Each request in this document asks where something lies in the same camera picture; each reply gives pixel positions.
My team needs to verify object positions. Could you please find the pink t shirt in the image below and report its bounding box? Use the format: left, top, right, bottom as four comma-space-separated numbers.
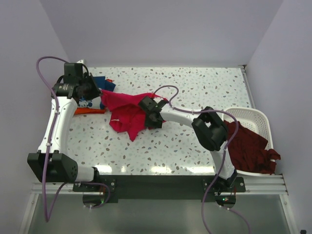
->
101, 90, 159, 141

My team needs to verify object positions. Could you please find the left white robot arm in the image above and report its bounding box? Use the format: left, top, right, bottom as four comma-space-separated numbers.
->
27, 63, 101, 191

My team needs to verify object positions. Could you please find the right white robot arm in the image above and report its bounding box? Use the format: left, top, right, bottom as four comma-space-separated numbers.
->
138, 96, 237, 192

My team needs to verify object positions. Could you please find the folded blue t shirt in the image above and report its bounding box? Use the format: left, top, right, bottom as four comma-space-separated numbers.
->
78, 76, 116, 110

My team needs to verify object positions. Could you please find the folded orange t shirt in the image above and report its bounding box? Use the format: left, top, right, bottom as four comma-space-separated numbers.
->
73, 78, 115, 116

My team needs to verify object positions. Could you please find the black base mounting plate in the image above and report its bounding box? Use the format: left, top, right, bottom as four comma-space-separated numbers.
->
73, 175, 246, 205

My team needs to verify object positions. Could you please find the white laundry basket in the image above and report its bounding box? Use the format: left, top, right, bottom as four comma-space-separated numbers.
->
225, 107, 275, 176

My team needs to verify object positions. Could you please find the dark red t shirt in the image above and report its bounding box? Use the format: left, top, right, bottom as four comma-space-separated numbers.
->
228, 123, 281, 174

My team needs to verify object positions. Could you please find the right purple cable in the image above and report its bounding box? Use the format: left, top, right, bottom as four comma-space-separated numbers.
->
151, 85, 252, 234

